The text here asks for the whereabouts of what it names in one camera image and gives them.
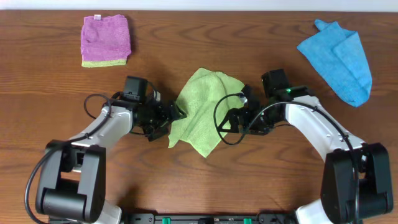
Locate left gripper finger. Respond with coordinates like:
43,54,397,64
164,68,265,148
169,100,187,121
147,120,172,142

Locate light green cloth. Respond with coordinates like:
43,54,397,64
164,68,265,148
169,68,244,157

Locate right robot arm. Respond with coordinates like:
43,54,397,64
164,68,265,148
214,69,394,223

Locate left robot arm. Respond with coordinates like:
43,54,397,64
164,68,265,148
31,76,187,223

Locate folded green cloth under purple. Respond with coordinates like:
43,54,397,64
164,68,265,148
81,59,127,68

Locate blue cloth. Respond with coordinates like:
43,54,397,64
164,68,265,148
297,19,373,108

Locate right black cable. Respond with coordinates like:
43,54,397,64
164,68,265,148
213,92,361,224

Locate black cable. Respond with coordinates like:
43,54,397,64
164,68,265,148
24,93,113,224
213,92,361,224

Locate left black cable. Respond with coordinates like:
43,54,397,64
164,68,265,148
24,93,113,224

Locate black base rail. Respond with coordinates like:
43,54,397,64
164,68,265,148
120,213,299,224

